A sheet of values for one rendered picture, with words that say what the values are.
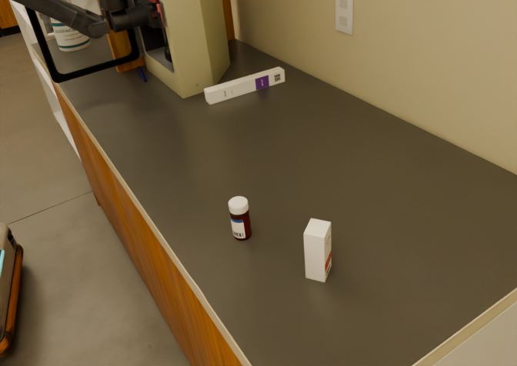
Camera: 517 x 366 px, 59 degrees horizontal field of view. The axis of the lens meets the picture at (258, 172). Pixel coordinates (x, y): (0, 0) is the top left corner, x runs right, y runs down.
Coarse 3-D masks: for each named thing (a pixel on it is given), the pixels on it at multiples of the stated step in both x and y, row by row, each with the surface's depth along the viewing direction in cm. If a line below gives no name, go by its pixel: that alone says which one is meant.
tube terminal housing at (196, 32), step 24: (168, 0) 128; (192, 0) 132; (216, 0) 147; (168, 24) 131; (192, 24) 135; (216, 24) 148; (144, 48) 161; (192, 48) 139; (216, 48) 149; (168, 72) 147; (192, 72) 142; (216, 72) 150
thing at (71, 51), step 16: (64, 0) 142; (80, 0) 144; (96, 0) 147; (64, 32) 146; (112, 32) 154; (64, 48) 148; (80, 48) 151; (96, 48) 153; (112, 48) 156; (128, 48) 159; (64, 64) 150; (80, 64) 153; (96, 64) 156
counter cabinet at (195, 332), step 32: (96, 160) 175; (96, 192) 235; (128, 224) 162; (160, 256) 125; (160, 288) 154; (192, 320) 119; (512, 320) 81; (192, 352) 144; (224, 352) 98; (480, 352) 79; (512, 352) 91
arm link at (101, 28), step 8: (104, 0) 132; (112, 0) 131; (120, 0) 133; (104, 8) 133; (112, 8) 133; (120, 8) 133; (104, 16) 133; (96, 24) 132; (104, 24) 133; (96, 32) 134; (104, 32) 134
